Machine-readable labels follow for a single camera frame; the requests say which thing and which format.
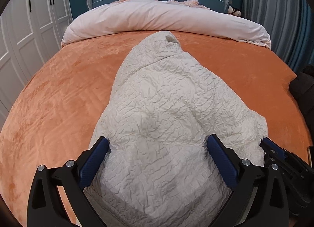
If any white fluffy coat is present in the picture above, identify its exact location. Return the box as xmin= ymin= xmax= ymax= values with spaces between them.
xmin=84 ymin=31 xmax=268 ymax=226

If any orange plush bed cover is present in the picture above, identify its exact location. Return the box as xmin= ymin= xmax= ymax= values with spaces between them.
xmin=1 ymin=31 xmax=312 ymax=225

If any small plush toy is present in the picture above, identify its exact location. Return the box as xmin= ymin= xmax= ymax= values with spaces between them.
xmin=228 ymin=5 xmax=242 ymax=17

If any grey striped curtain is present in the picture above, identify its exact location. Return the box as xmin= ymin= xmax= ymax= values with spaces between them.
xmin=242 ymin=0 xmax=313 ymax=73

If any pink ruffled pillow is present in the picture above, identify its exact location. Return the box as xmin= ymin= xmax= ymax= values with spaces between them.
xmin=114 ymin=0 xmax=210 ymax=10

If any white panelled wardrobe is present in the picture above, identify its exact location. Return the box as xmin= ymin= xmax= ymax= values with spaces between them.
xmin=1 ymin=0 xmax=72 ymax=124

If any rolled pink duvet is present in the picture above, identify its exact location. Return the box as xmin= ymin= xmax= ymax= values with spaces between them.
xmin=61 ymin=1 xmax=271 ymax=49

